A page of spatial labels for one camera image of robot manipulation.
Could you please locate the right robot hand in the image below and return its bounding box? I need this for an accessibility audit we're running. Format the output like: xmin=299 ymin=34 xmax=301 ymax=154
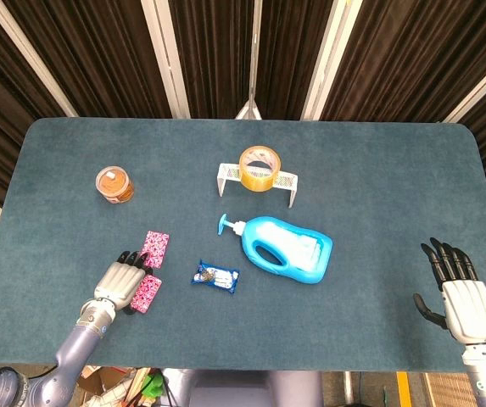
xmin=412 ymin=237 xmax=486 ymax=345

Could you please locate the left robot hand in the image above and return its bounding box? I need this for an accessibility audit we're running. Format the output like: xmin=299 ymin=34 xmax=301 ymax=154
xmin=93 ymin=249 xmax=151 ymax=317

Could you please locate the pink patterned packet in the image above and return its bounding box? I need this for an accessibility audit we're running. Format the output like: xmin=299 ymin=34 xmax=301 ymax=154
xmin=129 ymin=274 xmax=163 ymax=315
xmin=141 ymin=230 xmax=171 ymax=270

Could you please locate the orange snack jar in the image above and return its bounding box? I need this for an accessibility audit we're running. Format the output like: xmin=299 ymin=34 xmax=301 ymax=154
xmin=94 ymin=165 xmax=136 ymax=206

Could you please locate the blue Oreo cookie pack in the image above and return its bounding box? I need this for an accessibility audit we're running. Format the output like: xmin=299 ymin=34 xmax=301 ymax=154
xmin=189 ymin=259 xmax=242 ymax=295

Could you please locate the cardboard box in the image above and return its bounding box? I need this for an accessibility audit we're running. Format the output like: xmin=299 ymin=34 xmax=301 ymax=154
xmin=77 ymin=365 xmax=138 ymax=407

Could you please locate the yellow strip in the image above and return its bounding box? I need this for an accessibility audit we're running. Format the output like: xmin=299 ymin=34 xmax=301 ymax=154
xmin=396 ymin=371 xmax=411 ymax=407

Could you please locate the green plastic object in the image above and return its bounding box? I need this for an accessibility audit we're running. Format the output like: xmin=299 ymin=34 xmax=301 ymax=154
xmin=142 ymin=368 xmax=164 ymax=400

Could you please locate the blue table cloth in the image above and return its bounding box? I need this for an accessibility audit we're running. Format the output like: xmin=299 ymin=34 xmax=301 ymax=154
xmin=0 ymin=116 xmax=486 ymax=374

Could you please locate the purple robot torso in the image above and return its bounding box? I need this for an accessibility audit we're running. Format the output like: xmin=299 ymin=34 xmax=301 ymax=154
xmin=161 ymin=367 xmax=325 ymax=407

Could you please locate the yellow packing tape roll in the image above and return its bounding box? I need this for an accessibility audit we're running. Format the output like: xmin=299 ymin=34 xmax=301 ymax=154
xmin=237 ymin=144 xmax=282 ymax=192

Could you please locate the blue pump detergent bottle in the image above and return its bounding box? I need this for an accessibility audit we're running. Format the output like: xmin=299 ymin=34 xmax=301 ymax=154
xmin=216 ymin=212 xmax=334 ymax=286

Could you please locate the white mesh desk shelf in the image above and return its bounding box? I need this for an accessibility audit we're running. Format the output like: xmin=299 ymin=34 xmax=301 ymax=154
xmin=215 ymin=162 xmax=300 ymax=209

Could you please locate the dark brown curtain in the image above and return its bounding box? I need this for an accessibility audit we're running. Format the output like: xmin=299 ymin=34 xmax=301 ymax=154
xmin=0 ymin=0 xmax=486 ymax=255

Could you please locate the thin white frame post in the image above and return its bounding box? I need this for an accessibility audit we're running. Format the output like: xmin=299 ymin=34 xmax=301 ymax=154
xmin=234 ymin=0 xmax=265 ymax=120

